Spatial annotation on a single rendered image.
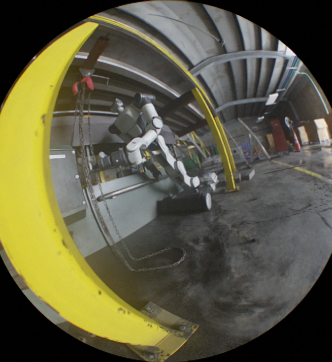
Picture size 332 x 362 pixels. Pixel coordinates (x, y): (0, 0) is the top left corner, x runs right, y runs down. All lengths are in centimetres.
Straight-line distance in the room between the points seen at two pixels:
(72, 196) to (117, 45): 156
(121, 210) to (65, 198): 71
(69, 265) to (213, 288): 50
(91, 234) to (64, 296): 98
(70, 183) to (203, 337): 81
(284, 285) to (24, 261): 65
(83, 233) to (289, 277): 136
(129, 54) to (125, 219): 197
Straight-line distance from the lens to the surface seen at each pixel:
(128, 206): 118
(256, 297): 53
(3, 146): 19
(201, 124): 377
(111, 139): 136
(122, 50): 165
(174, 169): 110
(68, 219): 60
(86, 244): 115
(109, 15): 500
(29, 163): 15
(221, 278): 56
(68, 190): 58
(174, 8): 553
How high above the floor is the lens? 49
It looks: 3 degrees down
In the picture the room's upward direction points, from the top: 17 degrees counter-clockwise
